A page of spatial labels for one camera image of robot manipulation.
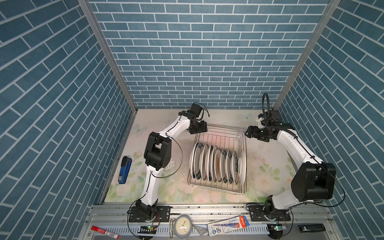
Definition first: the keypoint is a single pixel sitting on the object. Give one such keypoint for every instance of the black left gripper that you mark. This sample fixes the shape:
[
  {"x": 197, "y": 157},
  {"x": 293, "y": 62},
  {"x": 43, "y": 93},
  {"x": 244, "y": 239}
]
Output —
[{"x": 203, "y": 127}]

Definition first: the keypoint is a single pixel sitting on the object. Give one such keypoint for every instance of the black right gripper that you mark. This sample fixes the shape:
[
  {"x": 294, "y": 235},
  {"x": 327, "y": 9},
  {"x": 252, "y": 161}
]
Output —
[{"x": 254, "y": 133}]

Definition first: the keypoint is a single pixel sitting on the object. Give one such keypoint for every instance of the metal wire dish rack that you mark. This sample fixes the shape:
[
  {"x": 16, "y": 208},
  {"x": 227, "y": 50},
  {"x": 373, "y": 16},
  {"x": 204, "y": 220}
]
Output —
[{"x": 201, "y": 159}]

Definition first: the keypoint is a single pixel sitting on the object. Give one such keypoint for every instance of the green rim hao wei plate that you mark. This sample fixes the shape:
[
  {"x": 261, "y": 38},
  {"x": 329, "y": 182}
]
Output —
[{"x": 234, "y": 168}]

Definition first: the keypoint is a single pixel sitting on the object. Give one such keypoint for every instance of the orange sunburst plate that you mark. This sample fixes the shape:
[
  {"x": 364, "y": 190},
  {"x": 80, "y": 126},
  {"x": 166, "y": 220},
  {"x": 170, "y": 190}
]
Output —
[{"x": 242, "y": 167}]

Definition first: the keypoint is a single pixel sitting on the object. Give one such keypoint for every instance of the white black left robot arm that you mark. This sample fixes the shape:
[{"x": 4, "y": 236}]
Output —
[{"x": 158, "y": 154}]

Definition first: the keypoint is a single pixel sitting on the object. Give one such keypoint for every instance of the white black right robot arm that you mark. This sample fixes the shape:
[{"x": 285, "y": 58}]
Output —
[{"x": 314, "y": 179}]

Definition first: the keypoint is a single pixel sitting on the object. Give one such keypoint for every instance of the blue black stapler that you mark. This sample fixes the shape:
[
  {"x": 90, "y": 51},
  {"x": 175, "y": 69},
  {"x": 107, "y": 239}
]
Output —
[{"x": 124, "y": 171}]

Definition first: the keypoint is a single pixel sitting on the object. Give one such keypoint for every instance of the round white dial timer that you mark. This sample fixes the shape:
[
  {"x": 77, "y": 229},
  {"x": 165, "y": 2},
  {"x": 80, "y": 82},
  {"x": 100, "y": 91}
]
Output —
[{"x": 183, "y": 226}]

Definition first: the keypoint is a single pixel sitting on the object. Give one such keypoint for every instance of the blue white toothpaste box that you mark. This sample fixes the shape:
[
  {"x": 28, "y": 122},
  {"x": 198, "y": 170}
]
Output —
[{"x": 226, "y": 226}]

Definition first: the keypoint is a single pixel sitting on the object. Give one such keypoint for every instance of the red marker pen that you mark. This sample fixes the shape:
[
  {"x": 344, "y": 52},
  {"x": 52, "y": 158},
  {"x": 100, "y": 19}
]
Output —
[{"x": 105, "y": 232}]

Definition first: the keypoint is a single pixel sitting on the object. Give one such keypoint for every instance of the aluminium front rail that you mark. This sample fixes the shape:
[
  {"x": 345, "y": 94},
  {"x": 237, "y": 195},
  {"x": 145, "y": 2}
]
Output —
[{"x": 125, "y": 221}]

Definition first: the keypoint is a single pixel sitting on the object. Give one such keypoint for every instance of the black device on rail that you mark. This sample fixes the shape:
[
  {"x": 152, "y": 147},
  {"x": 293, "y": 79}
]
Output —
[{"x": 312, "y": 228}]

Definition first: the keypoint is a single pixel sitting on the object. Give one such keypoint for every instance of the aluminium corner post right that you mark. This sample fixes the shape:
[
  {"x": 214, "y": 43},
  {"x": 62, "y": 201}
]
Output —
[{"x": 318, "y": 30}]

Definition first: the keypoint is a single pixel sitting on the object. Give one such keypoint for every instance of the aluminium corner post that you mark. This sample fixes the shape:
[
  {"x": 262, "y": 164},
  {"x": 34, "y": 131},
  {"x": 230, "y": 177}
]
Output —
[
  {"x": 318, "y": 30},
  {"x": 93, "y": 22}
]

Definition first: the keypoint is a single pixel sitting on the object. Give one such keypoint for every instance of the aluminium corner post left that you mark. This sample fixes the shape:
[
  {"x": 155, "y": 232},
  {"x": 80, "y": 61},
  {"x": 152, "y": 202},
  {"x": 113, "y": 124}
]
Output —
[{"x": 93, "y": 22}]

